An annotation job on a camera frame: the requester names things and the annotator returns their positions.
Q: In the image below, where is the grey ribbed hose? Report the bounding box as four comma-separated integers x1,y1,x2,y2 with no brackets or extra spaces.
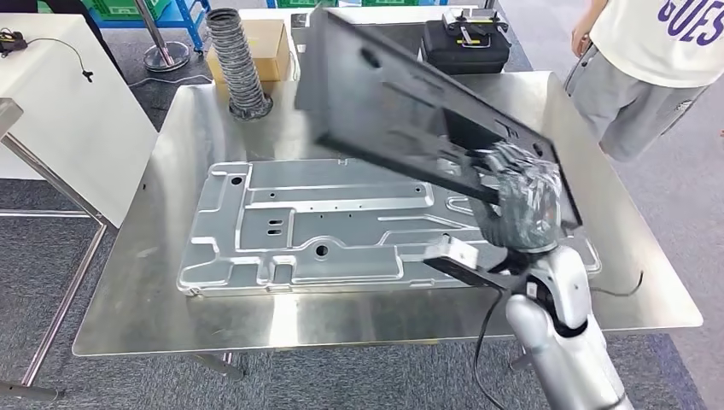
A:
206,8,274,121

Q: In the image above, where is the black plastic panel part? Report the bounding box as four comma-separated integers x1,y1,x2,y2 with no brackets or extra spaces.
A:
294,6,584,231

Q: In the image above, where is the person's right hand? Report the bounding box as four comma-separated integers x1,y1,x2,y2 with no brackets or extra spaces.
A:
569,20,593,59

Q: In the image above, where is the grey yellow hand tool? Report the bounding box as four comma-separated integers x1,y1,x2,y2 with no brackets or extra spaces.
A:
441,8,511,50

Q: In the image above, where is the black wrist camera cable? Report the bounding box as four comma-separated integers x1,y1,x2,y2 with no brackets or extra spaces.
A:
472,285,509,410

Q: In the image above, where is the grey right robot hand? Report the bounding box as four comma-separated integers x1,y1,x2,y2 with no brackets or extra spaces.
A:
469,141,564,254

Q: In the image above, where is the steel stanchion post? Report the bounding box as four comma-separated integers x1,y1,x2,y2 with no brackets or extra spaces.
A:
132,0,192,73

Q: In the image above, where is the black carry case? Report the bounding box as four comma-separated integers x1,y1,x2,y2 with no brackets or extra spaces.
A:
421,20,512,76

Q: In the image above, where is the cardboard box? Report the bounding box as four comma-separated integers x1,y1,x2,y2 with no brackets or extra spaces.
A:
206,20,293,87

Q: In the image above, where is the steel frame table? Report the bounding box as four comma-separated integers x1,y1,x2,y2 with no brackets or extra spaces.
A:
0,98,108,401

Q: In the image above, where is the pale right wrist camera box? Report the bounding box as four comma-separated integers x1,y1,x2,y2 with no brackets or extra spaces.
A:
423,234,482,273

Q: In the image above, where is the small black device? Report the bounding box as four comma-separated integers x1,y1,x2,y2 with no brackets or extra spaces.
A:
0,28,28,58

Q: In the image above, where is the person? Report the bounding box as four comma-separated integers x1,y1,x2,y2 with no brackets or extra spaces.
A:
563,0,724,163

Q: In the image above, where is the black cable on workbench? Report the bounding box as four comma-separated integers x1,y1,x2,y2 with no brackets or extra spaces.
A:
587,270,646,299

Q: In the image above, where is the blue metal rack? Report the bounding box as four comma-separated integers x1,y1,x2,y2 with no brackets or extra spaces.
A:
85,0,213,55

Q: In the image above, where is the silver stamped metal plate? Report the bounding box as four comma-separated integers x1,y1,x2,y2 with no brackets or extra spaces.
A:
176,158,602,299

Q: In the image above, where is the thin black device cable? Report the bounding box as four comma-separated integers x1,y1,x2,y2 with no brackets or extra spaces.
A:
25,36,95,84

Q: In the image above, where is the white board table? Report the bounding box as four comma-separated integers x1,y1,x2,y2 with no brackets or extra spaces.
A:
0,14,160,229

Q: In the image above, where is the green plastic crate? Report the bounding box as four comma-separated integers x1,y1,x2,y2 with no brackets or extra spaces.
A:
81,0,172,20

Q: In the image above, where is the steel workbench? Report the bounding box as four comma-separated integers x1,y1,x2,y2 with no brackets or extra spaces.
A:
72,70,704,381

